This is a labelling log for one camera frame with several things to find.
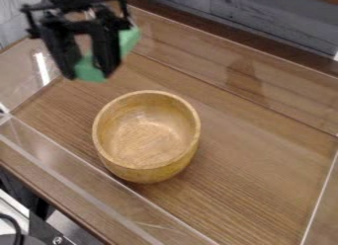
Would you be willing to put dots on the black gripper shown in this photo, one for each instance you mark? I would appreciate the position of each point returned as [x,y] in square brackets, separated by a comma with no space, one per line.
[59,38]

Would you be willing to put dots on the green rectangular block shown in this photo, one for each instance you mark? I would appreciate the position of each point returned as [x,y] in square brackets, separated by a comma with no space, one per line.
[87,69]

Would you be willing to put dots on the brown wooden bowl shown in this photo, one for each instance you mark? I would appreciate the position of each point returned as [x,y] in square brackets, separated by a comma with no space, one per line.
[146,135]

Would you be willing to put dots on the clear acrylic tray wall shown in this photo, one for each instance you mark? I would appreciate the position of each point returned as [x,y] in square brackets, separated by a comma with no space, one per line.
[119,216]

